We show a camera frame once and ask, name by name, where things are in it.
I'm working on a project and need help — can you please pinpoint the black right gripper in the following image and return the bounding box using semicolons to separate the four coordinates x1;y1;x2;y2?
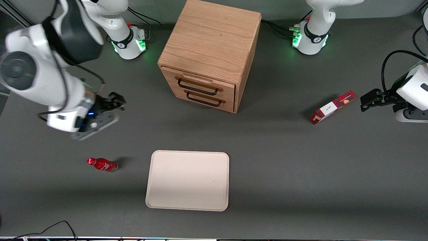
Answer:
70;92;127;141

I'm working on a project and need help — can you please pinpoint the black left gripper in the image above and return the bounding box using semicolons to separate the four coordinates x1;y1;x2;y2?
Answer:
360;75;410;112

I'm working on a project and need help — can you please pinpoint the wooden drawer with notched grip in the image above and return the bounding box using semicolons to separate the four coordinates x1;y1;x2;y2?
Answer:
162;66;235;100

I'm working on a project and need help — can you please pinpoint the wooden drawer with plain front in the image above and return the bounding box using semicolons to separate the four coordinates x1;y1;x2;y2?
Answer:
172;86;235;113

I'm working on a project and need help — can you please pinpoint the wooden oak drawer cabinet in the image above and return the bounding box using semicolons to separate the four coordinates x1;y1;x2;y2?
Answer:
157;0;262;114

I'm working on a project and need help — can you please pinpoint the red white snack box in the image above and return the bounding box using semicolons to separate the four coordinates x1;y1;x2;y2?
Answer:
309;90;357;125

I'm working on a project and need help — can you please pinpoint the red soda bottle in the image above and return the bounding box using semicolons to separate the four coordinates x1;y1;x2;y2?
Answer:
87;157;118;173

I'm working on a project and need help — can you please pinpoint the beige plastic tray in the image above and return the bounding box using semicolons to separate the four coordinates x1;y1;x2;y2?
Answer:
145;150;230;212

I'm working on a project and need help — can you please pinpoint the black cable along right arm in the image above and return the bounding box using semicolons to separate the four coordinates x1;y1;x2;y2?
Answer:
38;0;106;121

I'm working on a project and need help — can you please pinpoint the black looped wrist cable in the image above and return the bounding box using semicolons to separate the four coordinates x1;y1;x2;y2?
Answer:
381;50;428;94

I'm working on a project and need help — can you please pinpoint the black short curved cable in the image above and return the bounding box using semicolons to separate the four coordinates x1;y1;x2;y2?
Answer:
412;25;428;56

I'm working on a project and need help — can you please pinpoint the black right arm base cable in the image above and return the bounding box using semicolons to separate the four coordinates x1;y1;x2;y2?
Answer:
127;7;162;25

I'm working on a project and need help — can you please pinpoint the black arm base cable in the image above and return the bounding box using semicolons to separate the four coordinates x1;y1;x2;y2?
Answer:
261;19;295;31
127;7;162;25
267;23;297;38

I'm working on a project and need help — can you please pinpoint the black left arm base cable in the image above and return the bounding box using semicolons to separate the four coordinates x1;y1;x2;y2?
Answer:
267;23;297;38
261;19;295;31

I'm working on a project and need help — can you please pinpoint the aluminium frame rail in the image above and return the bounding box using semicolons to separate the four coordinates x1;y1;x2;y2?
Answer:
0;7;26;28

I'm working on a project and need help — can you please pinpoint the thin black table edge cable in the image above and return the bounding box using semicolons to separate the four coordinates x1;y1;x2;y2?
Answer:
0;220;78;241

